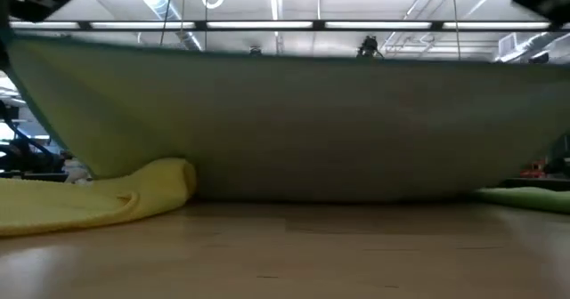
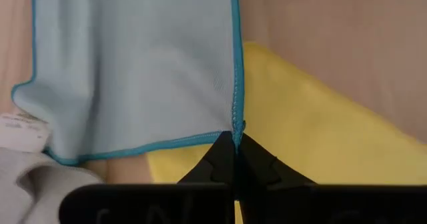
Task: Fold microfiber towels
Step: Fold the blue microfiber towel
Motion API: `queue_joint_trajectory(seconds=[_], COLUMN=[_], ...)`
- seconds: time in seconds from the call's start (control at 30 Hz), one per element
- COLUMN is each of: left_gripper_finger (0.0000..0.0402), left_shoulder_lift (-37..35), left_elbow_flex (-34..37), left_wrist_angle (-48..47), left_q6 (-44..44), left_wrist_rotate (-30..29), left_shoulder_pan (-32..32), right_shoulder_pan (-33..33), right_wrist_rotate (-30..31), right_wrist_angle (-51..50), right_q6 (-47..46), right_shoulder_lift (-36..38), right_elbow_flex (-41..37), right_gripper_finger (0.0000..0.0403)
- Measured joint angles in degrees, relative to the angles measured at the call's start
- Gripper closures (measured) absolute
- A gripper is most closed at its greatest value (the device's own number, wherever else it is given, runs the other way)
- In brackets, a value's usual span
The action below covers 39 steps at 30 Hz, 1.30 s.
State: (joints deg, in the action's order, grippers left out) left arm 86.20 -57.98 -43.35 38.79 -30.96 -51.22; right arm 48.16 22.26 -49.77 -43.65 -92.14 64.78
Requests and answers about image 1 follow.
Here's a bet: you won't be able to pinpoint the green microfiber towel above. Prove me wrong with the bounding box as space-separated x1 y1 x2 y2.
469 186 570 215

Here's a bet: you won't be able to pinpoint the black ceiling device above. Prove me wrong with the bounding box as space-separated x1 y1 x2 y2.
528 49 552 65

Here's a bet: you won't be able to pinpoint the yellow microfiber towel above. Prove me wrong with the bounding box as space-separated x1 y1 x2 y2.
0 157 199 238

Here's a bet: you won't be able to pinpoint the black mounted camera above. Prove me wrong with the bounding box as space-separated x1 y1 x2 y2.
355 35 385 59

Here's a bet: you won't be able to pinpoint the red storage bins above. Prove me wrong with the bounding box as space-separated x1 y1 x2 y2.
519 158 548 179

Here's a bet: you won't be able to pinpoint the dark hanging cable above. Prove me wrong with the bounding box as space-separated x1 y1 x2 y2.
452 0 462 61

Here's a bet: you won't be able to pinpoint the black bar with light strips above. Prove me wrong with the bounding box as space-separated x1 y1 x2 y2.
0 20 570 33

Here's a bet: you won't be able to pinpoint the blue microfiber towel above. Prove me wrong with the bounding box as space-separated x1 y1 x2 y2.
4 32 570 203

